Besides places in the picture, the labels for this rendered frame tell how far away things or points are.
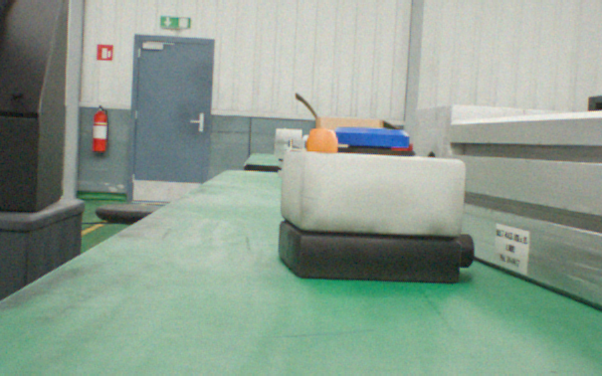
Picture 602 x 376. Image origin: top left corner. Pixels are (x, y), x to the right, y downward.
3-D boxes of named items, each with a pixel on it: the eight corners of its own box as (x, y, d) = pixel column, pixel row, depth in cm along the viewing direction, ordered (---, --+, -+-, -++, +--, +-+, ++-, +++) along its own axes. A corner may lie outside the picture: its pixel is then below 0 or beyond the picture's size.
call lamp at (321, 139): (303, 150, 44) (304, 126, 44) (333, 152, 45) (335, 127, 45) (308, 151, 43) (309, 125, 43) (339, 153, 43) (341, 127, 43)
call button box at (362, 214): (277, 256, 51) (283, 143, 51) (445, 263, 52) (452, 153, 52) (297, 279, 43) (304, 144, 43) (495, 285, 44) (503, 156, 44)
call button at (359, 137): (323, 162, 49) (325, 125, 49) (396, 166, 49) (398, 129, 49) (337, 165, 45) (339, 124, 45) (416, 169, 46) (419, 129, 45)
